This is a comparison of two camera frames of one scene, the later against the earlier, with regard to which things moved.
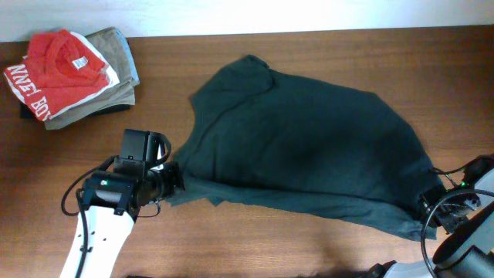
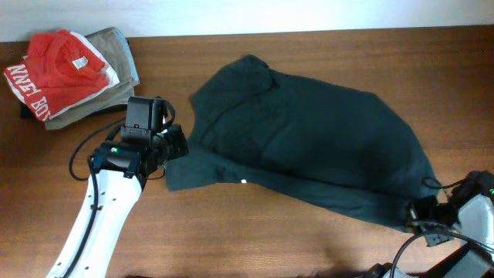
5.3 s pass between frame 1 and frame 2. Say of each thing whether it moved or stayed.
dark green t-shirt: moved
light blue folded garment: stayed
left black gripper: moved
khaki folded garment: stayed
